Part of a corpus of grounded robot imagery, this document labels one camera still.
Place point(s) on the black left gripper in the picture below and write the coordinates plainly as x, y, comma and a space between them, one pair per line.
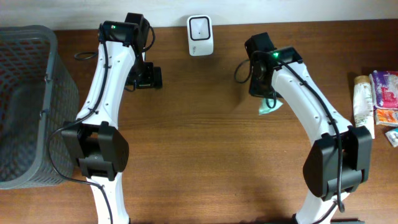
153, 76

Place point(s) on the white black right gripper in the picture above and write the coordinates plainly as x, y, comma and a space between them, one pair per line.
253, 90

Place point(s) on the teal toilet tissue pack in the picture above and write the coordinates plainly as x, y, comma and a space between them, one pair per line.
269, 105

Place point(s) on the white tube with gold cap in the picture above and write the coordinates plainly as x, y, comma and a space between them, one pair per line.
363, 109

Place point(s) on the purple red tissue pack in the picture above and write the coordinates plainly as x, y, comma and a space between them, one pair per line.
384, 89

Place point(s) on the orange tissue packet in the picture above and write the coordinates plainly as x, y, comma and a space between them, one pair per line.
386, 117

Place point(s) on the small teal tissue packet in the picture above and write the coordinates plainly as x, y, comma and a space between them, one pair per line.
392, 137

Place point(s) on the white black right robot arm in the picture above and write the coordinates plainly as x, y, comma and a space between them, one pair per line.
339, 160

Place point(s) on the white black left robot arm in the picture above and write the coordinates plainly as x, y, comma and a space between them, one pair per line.
93, 140

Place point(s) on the white barcode scanner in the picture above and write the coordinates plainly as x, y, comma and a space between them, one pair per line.
200, 35

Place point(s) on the grey plastic mesh basket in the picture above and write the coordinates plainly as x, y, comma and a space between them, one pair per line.
37, 96

